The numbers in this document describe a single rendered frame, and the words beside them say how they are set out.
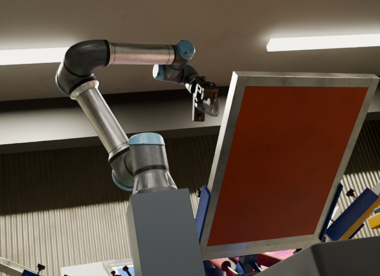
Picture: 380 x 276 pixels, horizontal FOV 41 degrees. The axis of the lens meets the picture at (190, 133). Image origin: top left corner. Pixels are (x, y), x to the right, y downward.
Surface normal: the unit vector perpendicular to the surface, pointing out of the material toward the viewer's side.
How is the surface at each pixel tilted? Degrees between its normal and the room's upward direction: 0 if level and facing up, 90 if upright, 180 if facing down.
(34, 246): 90
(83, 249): 90
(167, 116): 90
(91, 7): 180
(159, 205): 90
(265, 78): 148
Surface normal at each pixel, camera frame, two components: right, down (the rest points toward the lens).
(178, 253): 0.18, -0.45
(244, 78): 0.32, 0.51
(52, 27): 0.18, 0.89
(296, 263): -0.93, 0.04
